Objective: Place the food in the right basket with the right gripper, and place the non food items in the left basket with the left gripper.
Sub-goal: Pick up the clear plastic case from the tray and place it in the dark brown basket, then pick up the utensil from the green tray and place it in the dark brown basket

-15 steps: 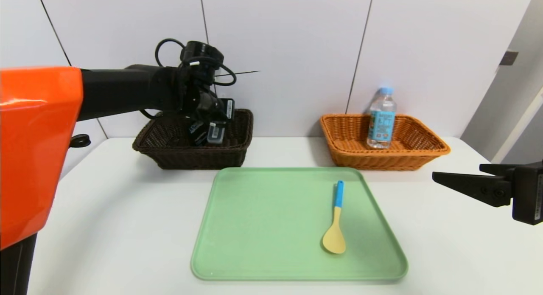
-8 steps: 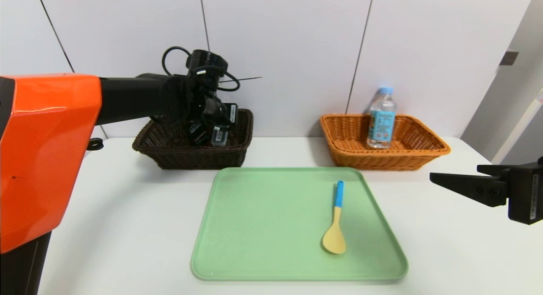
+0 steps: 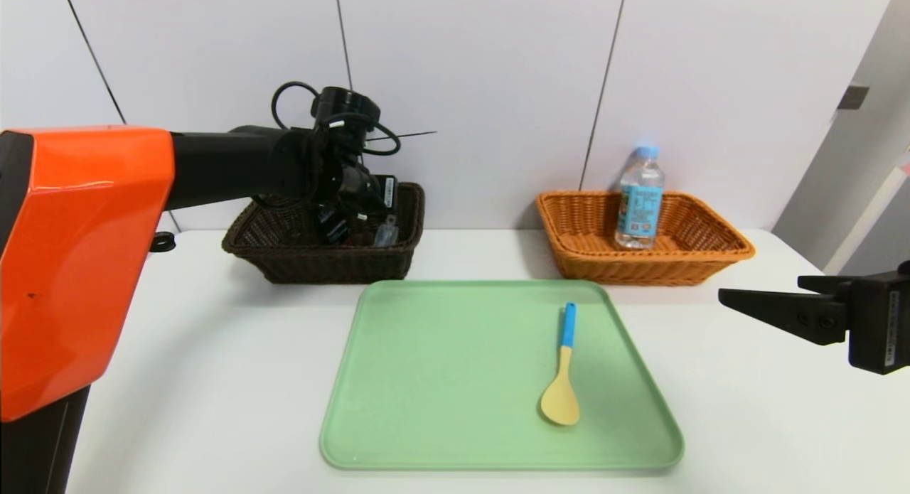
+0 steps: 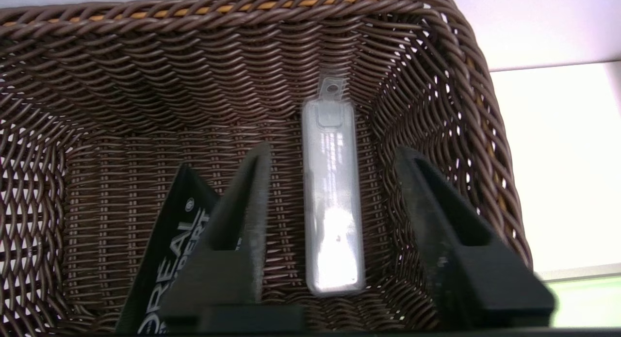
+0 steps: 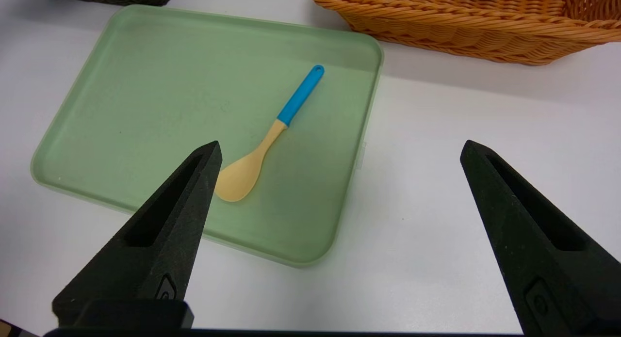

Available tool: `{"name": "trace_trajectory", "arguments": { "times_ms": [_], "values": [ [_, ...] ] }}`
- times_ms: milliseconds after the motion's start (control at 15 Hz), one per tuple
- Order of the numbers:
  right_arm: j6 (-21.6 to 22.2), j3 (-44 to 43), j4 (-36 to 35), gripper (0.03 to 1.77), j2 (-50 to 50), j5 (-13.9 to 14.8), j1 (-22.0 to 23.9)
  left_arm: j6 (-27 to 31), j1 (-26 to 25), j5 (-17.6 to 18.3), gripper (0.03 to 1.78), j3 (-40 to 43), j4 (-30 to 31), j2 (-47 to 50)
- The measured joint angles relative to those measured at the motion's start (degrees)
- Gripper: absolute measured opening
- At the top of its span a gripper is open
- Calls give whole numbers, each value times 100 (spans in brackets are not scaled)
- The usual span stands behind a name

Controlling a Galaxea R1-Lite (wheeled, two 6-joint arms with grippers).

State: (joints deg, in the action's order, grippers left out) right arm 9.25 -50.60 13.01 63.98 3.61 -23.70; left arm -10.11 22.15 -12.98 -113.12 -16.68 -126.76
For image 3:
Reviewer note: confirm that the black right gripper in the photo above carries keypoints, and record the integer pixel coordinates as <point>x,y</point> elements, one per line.
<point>876,325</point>

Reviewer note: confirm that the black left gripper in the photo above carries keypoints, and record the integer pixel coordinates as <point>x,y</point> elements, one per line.
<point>384,190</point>

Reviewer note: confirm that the grey clear plastic case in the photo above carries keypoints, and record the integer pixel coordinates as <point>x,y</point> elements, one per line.
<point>386,232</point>

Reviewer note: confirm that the black face wash tube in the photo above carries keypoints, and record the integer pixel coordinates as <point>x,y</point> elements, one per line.
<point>333,232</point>

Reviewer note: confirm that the clear water bottle blue cap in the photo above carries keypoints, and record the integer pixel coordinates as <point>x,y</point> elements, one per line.
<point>638,202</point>

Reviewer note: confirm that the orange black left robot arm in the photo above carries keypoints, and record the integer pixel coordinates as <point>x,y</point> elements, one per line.
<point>85,266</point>

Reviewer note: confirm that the dark brown wicker basket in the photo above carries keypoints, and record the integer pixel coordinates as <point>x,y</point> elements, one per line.
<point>320,266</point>

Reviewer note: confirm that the orange wicker basket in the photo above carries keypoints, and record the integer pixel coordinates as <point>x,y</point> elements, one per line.
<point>583,231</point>

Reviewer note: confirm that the light green plastic tray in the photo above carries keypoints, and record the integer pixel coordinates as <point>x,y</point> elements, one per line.
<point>462,380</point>

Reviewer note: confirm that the grey wall plate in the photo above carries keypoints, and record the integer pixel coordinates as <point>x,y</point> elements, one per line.
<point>853,98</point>

